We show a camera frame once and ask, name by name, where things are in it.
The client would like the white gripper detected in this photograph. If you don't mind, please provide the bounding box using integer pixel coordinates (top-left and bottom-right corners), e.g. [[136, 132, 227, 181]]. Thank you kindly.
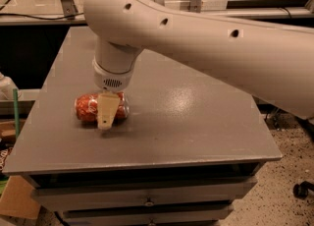
[[92, 58, 134, 130]]

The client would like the red coke can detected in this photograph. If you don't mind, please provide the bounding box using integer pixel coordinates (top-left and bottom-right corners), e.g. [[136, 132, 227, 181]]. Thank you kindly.
[[75, 92, 129, 123]]

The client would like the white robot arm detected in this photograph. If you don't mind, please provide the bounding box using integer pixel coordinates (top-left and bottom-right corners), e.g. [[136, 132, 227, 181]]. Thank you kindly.
[[83, 0, 314, 122]]

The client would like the green stick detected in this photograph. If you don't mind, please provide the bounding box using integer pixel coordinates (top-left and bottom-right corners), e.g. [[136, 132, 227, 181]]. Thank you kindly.
[[13, 88, 21, 140]]

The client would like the grey drawer cabinet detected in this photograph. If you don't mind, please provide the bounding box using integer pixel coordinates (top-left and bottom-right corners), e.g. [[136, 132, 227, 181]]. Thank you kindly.
[[4, 28, 281, 226]]

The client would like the white plastic jug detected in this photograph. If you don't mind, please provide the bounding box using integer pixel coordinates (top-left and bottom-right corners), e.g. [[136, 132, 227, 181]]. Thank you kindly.
[[0, 72, 18, 100]]

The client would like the upper drawer knob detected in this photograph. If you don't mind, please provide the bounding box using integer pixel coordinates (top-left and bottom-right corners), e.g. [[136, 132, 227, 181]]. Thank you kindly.
[[144, 198, 154, 207]]

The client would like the drawer knob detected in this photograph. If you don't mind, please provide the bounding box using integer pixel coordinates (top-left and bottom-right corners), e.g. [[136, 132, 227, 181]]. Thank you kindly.
[[144, 198, 154, 207], [147, 220, 156, 226]]

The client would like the lower drawer knob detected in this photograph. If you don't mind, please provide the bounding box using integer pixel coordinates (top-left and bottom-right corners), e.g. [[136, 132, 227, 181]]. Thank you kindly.
[[147, 220, 156, 226]]

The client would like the cardboard box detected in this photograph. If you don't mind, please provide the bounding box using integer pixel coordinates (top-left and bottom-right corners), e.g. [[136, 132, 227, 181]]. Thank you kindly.
[[0, 176, 40, 220]]

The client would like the black caster wheel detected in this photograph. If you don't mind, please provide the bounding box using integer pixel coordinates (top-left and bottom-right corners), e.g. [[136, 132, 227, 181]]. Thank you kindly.
[[293, 181, 314, 199]]

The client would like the black cable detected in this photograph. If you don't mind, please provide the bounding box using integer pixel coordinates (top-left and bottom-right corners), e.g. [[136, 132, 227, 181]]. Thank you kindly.
[[0, 12, 85, 21]]

